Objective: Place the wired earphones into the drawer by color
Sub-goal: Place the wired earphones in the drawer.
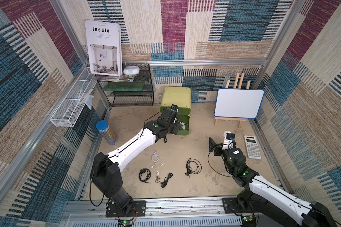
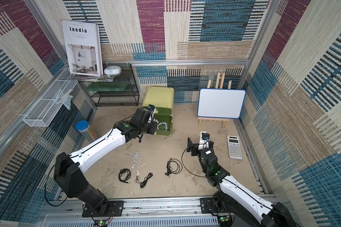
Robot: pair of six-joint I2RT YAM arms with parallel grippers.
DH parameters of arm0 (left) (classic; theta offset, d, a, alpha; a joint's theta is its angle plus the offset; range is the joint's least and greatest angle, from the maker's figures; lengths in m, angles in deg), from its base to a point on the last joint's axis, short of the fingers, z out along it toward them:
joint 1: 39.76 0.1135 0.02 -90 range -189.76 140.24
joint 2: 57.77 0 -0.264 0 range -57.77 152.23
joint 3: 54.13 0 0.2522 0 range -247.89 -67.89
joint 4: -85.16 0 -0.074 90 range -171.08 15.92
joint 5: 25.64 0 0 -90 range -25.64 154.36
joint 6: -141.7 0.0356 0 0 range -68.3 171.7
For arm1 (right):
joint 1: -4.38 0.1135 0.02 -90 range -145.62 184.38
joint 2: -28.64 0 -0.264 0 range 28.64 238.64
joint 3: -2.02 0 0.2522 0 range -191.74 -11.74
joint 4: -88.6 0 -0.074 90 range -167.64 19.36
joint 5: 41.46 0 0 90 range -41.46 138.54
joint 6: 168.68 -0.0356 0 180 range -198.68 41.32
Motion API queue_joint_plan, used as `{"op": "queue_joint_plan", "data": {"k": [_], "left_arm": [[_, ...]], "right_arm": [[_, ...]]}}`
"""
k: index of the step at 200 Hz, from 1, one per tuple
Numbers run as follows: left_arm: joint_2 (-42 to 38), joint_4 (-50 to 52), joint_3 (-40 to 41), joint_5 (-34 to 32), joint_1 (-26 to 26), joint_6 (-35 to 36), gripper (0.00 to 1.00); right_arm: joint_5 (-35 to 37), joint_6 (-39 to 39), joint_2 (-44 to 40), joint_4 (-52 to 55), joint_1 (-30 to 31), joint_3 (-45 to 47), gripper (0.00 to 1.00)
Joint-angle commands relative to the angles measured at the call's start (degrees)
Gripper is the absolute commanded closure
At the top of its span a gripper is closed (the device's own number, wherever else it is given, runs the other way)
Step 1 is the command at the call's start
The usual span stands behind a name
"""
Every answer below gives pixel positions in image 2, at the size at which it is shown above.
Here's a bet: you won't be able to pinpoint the pencil cup blue lid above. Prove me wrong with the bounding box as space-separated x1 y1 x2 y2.
75 120 98 142

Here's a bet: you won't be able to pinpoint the blue framed whiteboard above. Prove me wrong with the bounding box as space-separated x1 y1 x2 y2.
197 89 246 119

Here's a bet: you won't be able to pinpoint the green tray on shelf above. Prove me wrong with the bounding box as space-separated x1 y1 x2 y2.
85 82 128 92

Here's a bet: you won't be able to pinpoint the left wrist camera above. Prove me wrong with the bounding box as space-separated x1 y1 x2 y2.
147 105 156 113

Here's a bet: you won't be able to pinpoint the white wire basket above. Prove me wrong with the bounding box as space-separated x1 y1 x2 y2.
23 69 77 127

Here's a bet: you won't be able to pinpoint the black earphones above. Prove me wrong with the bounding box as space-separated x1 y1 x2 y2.
165 158 183 177
118 168 131 183
135 173 153 189

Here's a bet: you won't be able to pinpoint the black wire mesh shelf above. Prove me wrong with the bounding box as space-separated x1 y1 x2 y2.
79 64 140 107

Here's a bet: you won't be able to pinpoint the green drawer cabinet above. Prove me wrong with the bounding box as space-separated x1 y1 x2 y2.
142 87 175 115

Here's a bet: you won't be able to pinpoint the white earphones coil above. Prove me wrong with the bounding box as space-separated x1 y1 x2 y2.
132 151 146 169

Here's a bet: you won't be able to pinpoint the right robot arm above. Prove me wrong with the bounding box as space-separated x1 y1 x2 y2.
184 133 299 227

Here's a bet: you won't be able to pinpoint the green drawer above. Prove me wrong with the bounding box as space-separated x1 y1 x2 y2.
154 114 172 136

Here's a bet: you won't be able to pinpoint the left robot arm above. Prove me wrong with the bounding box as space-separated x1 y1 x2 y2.
51 105 158 217

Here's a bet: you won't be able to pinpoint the white calculator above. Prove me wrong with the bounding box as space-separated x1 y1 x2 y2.
227 135 242 160

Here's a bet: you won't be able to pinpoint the white oval box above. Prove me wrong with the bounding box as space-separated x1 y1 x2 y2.
104 66 122 76

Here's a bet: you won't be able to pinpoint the Inedia magazine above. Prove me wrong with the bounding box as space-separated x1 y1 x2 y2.
62 20 103 77

